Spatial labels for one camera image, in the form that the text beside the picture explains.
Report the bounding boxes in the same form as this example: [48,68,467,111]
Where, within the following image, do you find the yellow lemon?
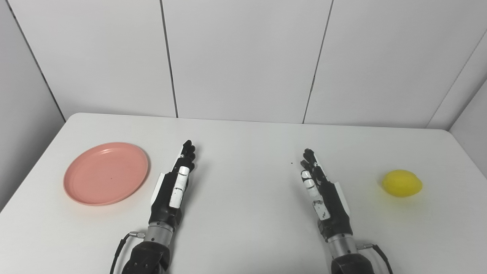
[382,169,423,198]

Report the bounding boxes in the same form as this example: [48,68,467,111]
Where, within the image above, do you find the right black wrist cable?
[356,243,394,274]

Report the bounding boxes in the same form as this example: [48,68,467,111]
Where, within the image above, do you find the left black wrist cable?
[110,231,146,274]

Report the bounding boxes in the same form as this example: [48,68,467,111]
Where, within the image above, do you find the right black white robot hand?
[300,148,353,242]

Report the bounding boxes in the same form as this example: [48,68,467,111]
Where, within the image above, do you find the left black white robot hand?
[148,140,196,231]

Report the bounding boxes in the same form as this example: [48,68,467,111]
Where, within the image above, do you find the pink plate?
[63,142,149,206]

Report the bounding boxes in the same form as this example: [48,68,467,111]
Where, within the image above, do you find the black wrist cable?
[110,231,146,274]
[356,243,394,274]

